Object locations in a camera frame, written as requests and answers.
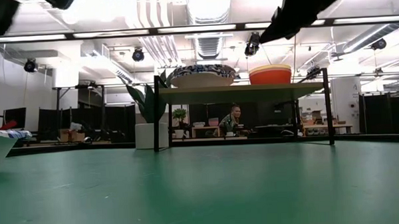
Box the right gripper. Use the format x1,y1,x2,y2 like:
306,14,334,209
257,0,352,45

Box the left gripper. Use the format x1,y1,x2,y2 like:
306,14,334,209
42,0,78,12

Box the red plastic bowl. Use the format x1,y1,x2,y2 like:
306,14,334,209
249,68,293,86

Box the wooden shelf with black legs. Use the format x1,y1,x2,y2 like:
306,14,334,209
151,67,336,154

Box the small wooden background shelf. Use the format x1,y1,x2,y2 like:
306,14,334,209
191,125,221,140

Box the black ceiling spotlight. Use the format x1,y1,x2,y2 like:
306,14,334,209
370,38,388,51
23,57,40,74
132,47,146,63

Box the person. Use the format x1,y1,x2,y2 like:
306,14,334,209
218,104,251,138

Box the overhead light bar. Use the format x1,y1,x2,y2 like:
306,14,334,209
0,15,399,45

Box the white pillar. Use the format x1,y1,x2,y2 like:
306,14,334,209
330,76,364,135

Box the wooden background table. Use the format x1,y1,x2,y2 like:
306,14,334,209
301,122,354,137

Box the black room partition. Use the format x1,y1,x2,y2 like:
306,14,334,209
36,104,137,146
358,91,399,136

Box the small potted plant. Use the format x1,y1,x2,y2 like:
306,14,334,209
172,108,190,140

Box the black background monitor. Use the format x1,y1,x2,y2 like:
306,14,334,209
3,107,29,131

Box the cardboard boxes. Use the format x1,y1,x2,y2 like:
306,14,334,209
59,128,86,144

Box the red background object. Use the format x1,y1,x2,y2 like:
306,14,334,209
0,120,19,131

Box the green artificial plant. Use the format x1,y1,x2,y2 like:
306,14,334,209
120,68,170,126

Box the white plant pot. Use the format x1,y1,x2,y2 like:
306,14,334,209
134,122,170,151

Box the green table mat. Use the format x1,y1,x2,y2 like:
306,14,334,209
0,137,399,224

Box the silver ventilation duct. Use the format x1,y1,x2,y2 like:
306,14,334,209
185,0,235,60

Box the black table frame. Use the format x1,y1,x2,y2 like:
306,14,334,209
6,132,399,158

